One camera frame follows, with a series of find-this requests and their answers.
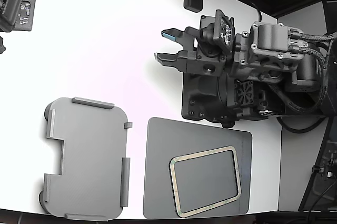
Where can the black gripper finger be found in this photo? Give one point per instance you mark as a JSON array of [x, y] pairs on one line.
[[173, 34], [168, 59]]

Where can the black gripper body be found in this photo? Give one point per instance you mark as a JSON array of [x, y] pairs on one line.
[[208, 66]]

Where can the black six-joint robot arm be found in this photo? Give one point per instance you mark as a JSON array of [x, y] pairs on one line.
[[271, 76]]

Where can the light gray plastic box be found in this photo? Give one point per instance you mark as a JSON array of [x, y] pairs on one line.
[[89, 155]]

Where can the dark gray textured mat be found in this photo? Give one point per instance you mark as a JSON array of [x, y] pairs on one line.
[[158, 168]]

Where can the black tripod stand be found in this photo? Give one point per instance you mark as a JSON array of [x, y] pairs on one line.
[[309, 189]]

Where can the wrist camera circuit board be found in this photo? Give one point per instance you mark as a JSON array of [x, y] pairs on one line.
[[223, 31]]

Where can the small black bracket piece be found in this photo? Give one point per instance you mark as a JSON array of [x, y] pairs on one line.
[[2, 46]]

